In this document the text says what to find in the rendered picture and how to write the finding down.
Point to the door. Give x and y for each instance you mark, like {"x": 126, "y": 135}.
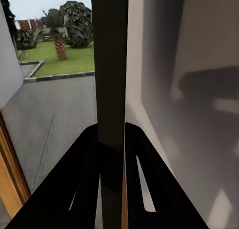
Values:
{"x": 47, "y": 95}

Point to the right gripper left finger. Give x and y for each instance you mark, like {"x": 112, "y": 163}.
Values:
{"x": 67, "y": 198}

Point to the poster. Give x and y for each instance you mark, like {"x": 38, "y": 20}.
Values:
{"x": 110, "y": 22}

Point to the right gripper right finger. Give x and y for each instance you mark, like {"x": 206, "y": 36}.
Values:
{"x": 174, "y": 210}

